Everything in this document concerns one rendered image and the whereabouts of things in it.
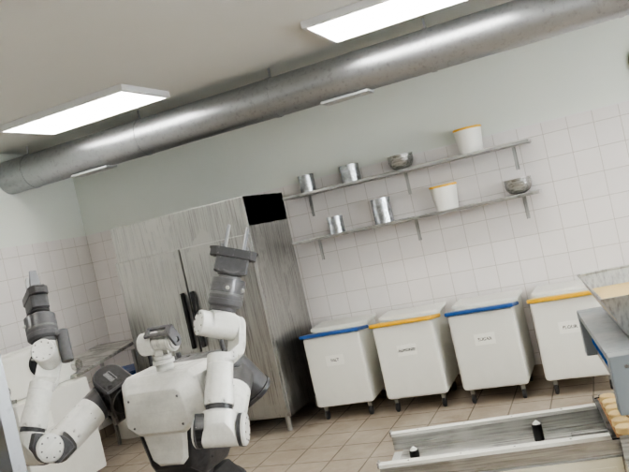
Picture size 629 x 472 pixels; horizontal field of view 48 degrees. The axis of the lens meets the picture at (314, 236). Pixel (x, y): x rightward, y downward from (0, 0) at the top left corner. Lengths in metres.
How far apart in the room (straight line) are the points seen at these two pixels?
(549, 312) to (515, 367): 0.51
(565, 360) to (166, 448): 4.11
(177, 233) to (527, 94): 3.21
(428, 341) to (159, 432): 4.01
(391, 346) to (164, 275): 2.09
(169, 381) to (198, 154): 5.32
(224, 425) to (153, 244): 4.86
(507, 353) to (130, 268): 3.35
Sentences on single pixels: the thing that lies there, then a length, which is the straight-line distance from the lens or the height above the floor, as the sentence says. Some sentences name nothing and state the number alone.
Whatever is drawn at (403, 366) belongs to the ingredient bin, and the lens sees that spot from 5.97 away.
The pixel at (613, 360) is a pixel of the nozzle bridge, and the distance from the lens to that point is 2.06.
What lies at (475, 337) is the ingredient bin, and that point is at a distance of 5.78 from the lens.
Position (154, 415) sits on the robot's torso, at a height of 1.27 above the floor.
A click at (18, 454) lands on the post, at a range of 1.38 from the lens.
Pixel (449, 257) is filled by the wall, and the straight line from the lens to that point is 6.38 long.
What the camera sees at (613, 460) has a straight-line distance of 2.34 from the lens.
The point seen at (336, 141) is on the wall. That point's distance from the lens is 6.60.
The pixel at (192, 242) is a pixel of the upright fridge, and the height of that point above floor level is 1.77.
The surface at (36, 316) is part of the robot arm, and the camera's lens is 2.19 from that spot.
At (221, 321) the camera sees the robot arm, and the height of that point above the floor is 1.51.
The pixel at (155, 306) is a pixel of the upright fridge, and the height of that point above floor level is 1.28.
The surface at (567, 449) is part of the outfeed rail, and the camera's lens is 2.33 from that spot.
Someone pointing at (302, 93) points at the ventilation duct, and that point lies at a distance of 5.61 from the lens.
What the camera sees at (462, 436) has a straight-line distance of 2.62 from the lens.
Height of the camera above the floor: 1.70
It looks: 1 degrees down
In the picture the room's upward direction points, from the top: 13 degrees counter-clockwise
